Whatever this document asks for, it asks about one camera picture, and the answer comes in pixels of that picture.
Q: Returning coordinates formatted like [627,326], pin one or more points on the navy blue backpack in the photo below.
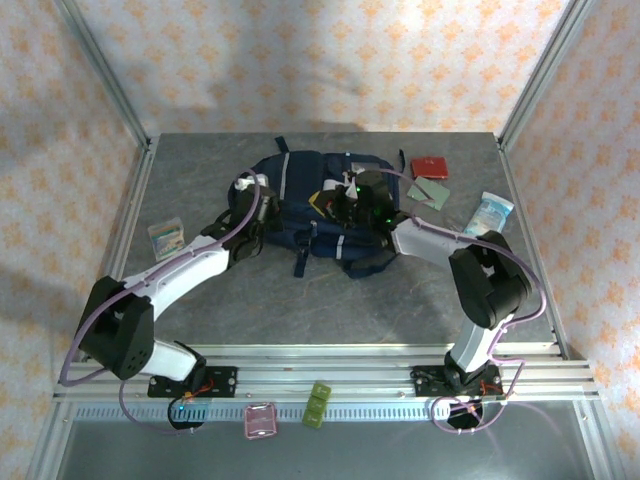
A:
[310,235]

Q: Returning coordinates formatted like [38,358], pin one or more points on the grey-green card holder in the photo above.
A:
[429,192]

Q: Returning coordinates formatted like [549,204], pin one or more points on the red wallet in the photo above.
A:
[429,167]

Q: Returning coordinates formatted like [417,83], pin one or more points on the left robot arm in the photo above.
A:
[125,330]

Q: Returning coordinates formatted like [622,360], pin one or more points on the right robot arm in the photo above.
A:
[490,280]

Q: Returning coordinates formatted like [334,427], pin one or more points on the clear pack of sticky flags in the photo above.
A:
[167,237]

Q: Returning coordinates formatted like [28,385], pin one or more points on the blue white tissue pack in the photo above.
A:
[492,212]

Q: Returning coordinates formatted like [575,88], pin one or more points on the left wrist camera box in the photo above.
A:
[244,183]

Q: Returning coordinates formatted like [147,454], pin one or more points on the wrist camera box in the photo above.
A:
[244,183]
[351,177]

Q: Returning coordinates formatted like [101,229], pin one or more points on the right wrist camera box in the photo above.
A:
[351,177]

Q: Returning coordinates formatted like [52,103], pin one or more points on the aluminium left side rail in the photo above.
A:
[140,185]

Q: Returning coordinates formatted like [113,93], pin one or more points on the aluminium rail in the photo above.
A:
[140,185]
[512,185]

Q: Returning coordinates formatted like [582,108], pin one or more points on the aluminium front rail frame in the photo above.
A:
[320,360]

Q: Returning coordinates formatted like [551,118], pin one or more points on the aluminium right side rail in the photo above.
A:
[512,185]

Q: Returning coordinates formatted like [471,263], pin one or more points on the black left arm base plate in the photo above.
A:
[225,381]

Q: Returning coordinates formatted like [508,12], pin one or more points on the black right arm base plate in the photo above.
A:
[425,381]

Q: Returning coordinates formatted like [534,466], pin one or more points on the aluminium left corner post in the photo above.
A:
[104,75]

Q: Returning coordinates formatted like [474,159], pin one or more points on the aluminium corner post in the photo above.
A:
[104,75]
[542,75]

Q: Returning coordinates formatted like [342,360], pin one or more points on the aluminium right corner post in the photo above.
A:
[542,75]

